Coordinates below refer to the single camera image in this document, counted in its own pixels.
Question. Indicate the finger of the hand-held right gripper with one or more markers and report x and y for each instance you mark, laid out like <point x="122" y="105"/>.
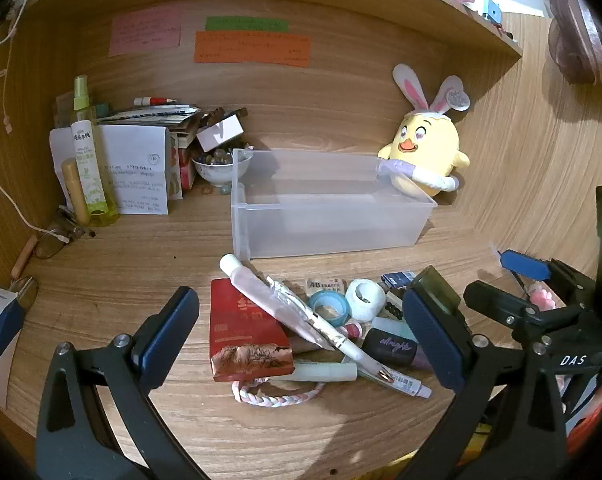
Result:
<point x="496" y="305"/>
<point x="526" y="264"/>

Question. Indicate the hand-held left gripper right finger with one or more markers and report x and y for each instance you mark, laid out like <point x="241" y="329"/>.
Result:
<point x="431" y="340"/>

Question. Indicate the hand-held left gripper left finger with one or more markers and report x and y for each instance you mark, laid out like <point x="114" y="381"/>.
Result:
<point x="163" y="335"/>

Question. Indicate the purple bottle with black cap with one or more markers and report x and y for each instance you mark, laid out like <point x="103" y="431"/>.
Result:
<point x="388" y="347"/>

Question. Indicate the white tape roll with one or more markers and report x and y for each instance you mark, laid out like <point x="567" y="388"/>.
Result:
<point x="376" y="310"/>

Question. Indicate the small blue packet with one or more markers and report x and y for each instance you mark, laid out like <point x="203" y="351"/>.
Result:
<point x="398" y="278"/>

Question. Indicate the red box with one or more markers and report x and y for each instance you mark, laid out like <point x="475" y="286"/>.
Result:
<point x="241" y="325"/>

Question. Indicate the translucent pen pouch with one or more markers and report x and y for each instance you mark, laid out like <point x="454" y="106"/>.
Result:
<point x="261" y="290"/>

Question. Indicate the blue tape roll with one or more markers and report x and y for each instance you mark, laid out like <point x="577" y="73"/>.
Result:
<point x="313" y="305"/>

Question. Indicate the clear plastic bin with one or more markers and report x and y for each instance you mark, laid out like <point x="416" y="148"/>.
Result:
<point x="331" y="225"/>

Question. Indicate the pink paw toy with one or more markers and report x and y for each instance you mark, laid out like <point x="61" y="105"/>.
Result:
<point x="543" y="297"/>

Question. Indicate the white ointment tube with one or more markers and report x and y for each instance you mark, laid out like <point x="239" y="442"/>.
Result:
<point x="406" y="386"/>

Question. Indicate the translucent tube with red band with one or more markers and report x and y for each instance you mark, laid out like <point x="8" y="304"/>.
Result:
<point x="353" y="331"/>

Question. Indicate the red clothing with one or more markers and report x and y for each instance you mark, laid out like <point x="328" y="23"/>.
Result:
<point x="586" y="420"/>

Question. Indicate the white pen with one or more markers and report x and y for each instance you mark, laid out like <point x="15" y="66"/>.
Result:
<point x="351" y="350"/>

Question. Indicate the pale green tube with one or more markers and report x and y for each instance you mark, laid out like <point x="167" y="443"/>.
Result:
<point x="326" y="372"/>

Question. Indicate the yellow cloth item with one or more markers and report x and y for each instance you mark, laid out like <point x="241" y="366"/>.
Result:
<point x="476" y="445"/>

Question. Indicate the white eraser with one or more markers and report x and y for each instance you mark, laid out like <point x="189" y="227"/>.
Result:
<point x="326" y="286"/>

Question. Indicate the folded eyeglasses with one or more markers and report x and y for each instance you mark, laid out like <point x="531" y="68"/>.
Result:
<point x="25" y="291"/>

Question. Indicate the yellow chick plush toy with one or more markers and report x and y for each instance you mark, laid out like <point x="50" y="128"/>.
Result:
<point x="426" y="145"/>

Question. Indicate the white handwritten paper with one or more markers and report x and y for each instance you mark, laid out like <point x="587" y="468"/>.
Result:
<point x="131" y="175"/>

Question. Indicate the yellow tube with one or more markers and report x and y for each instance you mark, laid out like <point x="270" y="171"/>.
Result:
<point x="73" y="190"/>

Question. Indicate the white bowl of beads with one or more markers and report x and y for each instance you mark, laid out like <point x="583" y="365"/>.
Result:
<point x="216" y="172"/>

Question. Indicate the floral patterned box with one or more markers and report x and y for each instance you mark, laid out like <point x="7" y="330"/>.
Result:
<point x="181" y="165"/>

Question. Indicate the green spray bottle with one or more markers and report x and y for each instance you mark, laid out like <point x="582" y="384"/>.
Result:
<point x="88" y="160"/>

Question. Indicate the small white box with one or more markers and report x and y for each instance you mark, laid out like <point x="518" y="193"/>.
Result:
<point x="221" y="132"/>

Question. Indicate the stack of booklets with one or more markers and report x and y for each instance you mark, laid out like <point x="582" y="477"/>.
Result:
<point x="151" y="115"/>

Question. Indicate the wooden shelf board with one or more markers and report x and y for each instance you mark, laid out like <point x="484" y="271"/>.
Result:
<point x="491" y="35"/>

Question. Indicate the red and white glue tube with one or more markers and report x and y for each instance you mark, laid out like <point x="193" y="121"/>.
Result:
<point x="156" y="101"/>

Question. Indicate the dark wooden ornament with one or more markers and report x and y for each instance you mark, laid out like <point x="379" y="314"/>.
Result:
<point x="576" y="35"/>

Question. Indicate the blue clip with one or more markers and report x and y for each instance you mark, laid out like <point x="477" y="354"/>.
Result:
<point x="492" y="10"/>

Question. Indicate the orange paper note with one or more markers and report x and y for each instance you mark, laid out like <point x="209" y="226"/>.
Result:
<point x="251" y="50"/>

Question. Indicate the pink paper note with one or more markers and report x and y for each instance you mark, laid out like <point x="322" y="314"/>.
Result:
<point x="143" y="35"/>

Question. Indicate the green paper note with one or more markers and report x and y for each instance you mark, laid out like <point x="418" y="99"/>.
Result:
<point x="246" y="24"/>

